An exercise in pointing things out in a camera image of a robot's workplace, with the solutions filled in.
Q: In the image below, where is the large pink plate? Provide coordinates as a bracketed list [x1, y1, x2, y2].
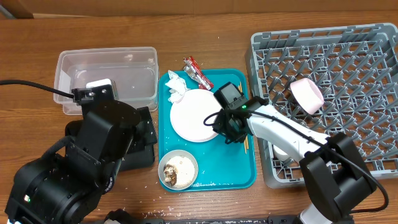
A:
[170, 89, 221, 142]

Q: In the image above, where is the wooden chopstick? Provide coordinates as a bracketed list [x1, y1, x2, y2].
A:
[238, 82, 248, 154]
[239, 82, 250, 151]

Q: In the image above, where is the white paper cup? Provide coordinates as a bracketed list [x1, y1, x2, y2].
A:
[272, 145, 292, 162]

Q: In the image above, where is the small pink bowl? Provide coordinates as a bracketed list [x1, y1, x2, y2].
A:
[290, 78, 324, 114]

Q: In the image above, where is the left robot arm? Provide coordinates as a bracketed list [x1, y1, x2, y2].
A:
[5, 85, 157, 223]

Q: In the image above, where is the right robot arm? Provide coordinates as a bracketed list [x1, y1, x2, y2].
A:
[211, 82, 377, 223]

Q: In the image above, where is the grey dishwasher rack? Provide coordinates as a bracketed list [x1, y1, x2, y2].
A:
[245, 23, 397, 179]

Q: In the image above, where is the crumpled white napkin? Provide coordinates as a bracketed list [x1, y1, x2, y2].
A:
[165, 70, 189, 103]

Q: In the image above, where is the red silver snack wrapper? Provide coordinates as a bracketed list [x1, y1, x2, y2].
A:
[183, 56, 214, 90]

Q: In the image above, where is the teal serving tray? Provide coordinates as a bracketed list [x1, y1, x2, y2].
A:
[158, 73, 257, 192]

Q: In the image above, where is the metal bowl with food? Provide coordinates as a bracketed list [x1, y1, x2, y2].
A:
[158, 150, 198, 191]

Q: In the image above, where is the black tray bin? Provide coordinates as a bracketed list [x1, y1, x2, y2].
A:
[64, 119, 155, 172]

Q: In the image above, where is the clear plastic bin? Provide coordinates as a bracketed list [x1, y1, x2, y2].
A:
[53, 47, 159, 111]

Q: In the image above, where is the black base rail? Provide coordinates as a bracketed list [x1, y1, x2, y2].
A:
[104, 208, 355, 224]

